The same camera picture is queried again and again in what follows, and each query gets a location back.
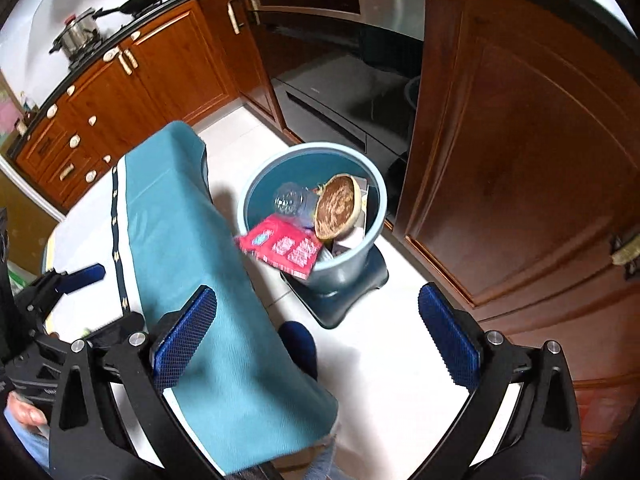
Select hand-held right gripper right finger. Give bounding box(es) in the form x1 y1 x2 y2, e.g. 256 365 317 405
407 282 583 480

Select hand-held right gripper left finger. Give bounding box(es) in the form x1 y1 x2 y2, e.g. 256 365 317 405
49 285 226 480

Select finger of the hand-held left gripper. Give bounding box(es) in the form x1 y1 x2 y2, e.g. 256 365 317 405
12 264 107 333
87 312 146 356

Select red cardboard box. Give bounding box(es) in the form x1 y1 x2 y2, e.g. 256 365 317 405
236 212 325 281

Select blue plastic bin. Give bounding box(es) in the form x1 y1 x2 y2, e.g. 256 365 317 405
235 142 388 296

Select clear bottle with blue label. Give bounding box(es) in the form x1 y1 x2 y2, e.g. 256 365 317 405
272 182 321 223

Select person's left hand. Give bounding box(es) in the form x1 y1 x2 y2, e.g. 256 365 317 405
4 391 51 433

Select glass sliding door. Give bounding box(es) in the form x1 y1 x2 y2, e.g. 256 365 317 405
0 160 63 281

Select teal and white tablecloth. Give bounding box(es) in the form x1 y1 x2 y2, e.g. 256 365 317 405
42 120 341 476

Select navy slipper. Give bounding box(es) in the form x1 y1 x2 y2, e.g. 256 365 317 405
277 320 318 381

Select person's legs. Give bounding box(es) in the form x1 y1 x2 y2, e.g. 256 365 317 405
4 410 341 480

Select tall wooden cabinet door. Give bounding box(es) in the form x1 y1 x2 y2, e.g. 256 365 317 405
392 0 640 396

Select wooden kitchen cabinet row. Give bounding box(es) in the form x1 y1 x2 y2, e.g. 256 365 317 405
7 0 286 211

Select steel cooking pot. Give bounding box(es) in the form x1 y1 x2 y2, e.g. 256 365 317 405
50 7 103 58

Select dark built-in appliance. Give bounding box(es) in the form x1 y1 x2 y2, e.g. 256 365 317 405
245 0 428 156

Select metal cabinet handle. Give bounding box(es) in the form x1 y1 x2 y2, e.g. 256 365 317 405
609 232 640 281

